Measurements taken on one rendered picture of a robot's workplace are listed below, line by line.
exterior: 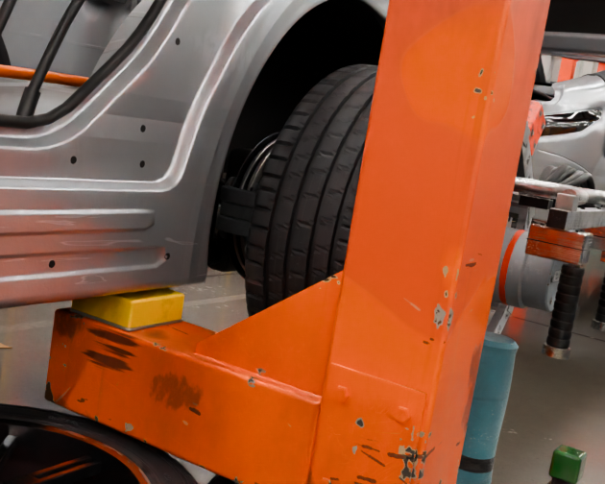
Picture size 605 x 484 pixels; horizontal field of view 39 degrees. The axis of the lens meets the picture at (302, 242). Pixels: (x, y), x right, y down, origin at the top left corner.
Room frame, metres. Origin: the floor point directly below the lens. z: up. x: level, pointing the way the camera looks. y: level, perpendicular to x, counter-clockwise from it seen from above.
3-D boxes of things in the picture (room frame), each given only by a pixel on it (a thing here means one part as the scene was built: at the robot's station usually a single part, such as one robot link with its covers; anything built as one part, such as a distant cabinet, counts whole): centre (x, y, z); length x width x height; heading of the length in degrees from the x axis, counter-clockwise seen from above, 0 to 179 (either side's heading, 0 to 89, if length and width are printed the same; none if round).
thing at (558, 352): (1.34, -0.43, 0.83); 0.04 x 0.04 x 0.16
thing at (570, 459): (1.16, -0.42, 0.64); 0.04 x 0.04 x 0.04; 60
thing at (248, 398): (1.33, 0.12, 0.69); 0.52 x 0.17 x 0.35; 60
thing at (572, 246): (1.36, -0.40, 0.93); 0.09 x 0.05 x 0.05; 60
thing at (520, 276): (1.57, -0.37, 0.85); 0.21 x 0.14 x 0.14; 60
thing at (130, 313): (1.41, 0.27, 0.71); 0.14 x 0.14 x 0.05; 60
